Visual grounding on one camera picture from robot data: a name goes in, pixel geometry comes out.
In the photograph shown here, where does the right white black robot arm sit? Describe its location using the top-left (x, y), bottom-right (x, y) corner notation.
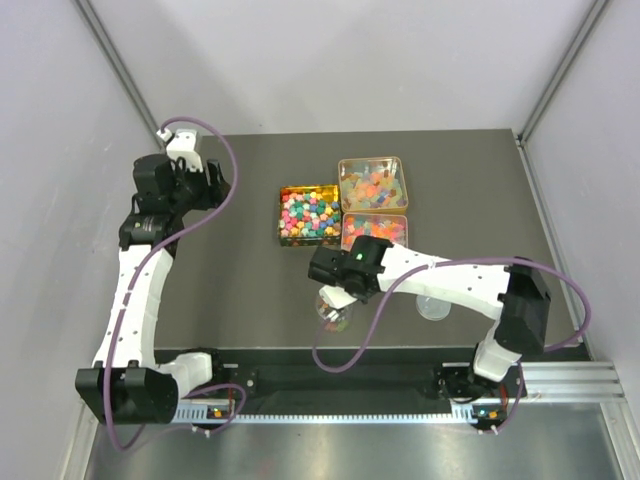
top-left (308, 235), bottom-right (551, 396)

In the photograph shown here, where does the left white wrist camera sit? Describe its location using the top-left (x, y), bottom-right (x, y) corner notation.
top-left (156, 128), bottom-right (204, 172)

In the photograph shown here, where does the pink tin of bright gummies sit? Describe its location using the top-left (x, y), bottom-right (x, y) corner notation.
top-left (341, 213), bottom-right (409, 251)

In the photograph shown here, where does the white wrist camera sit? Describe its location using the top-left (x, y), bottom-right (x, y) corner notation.
top-left (156, 128), bottom-right (204, 172)
top-left (319, 285), bottom-right (358, 310)

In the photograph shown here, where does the gold tin of star candies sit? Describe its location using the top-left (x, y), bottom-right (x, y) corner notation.
top-left (277, 184), bottom-right (342, 247)

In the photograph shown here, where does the clear plastic jar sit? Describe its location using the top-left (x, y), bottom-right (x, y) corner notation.
top-left (315, 295), bottom-right (353, 333)

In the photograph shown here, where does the clear round jar lid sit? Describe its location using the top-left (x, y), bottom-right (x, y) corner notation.
top-left (416, 296), bottom-right (451, 321)

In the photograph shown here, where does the aluminium front rail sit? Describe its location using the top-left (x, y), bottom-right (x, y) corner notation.
top-left (170, 362), bottom-right (624, 431)

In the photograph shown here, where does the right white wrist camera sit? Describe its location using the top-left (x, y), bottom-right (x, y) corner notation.
top-left (319, 285), bottom-right (358, 310)

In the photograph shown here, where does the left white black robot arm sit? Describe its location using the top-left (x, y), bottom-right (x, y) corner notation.
top-left (75, 154), bottom-right (231, 425)

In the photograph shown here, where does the gold tin of pastel gummies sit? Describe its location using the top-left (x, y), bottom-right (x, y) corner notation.
top-left (338, 156), bottom-right (409, 215)

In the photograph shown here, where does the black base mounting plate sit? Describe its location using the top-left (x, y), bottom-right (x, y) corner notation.
top-left (215, 363), bottom-right (520, 400)

